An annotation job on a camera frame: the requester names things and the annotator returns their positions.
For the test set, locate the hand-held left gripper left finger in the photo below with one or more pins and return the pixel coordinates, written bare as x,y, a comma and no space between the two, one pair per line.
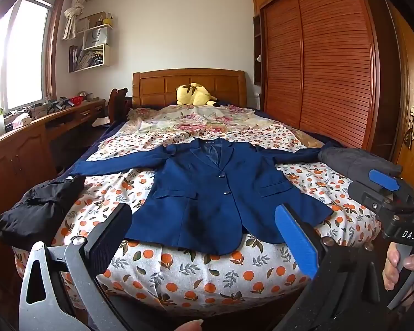
107,241

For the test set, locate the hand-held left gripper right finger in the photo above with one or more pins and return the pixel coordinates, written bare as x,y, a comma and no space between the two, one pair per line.
296,241

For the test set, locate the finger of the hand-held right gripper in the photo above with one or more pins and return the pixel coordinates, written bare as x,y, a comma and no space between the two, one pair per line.
364,191
383,180

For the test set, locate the navy blue blazer jacket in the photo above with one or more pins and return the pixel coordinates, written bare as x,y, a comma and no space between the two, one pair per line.
200,196

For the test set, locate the person's right hand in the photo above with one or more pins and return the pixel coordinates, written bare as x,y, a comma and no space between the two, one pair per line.
391,269

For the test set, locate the person's left hand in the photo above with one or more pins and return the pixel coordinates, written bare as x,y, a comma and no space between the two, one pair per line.
189,326

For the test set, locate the grey garment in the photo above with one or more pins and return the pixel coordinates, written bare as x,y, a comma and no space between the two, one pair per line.
352,162

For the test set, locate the door hanging ornament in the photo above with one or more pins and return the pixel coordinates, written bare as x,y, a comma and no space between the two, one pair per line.
408,136

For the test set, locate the black garment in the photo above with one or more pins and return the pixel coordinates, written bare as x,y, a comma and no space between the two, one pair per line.
38,207

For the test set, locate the orange fruit print bedsheet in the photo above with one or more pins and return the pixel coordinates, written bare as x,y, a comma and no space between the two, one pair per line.
193,282

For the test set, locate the white cloth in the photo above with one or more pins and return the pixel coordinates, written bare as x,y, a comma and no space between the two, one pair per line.
101,122

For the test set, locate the wooden desk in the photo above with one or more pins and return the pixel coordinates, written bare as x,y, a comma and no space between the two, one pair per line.
20,151

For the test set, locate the wooden slatted wardrobe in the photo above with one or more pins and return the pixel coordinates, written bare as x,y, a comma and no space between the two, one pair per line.
331,58

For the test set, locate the dark wooden chair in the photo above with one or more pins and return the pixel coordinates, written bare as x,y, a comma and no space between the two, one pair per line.
119,105

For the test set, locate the red basket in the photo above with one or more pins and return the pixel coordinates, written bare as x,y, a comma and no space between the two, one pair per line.
77,101

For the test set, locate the pink tissue box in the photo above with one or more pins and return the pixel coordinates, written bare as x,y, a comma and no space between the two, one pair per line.
21,121

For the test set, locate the pink floral blanket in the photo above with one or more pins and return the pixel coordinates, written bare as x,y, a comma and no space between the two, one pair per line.
193,117

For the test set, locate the white bottle green cap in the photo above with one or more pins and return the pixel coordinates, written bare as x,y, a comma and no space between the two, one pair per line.
0,124

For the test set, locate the wooden bed headboard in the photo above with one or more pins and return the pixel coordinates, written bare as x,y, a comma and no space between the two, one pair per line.
158,86

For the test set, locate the yellow plush toy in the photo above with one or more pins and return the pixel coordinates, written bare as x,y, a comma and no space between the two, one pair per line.
195,93

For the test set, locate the white paper bag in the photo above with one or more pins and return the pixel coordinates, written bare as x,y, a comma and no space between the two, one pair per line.
94,38

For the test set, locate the window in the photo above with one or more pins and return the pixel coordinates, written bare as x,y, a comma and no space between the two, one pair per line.
20,51

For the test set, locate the tied cream curtain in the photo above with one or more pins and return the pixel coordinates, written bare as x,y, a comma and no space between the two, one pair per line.
74,10

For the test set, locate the white wall shelf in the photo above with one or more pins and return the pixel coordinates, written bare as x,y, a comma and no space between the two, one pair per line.
105,57

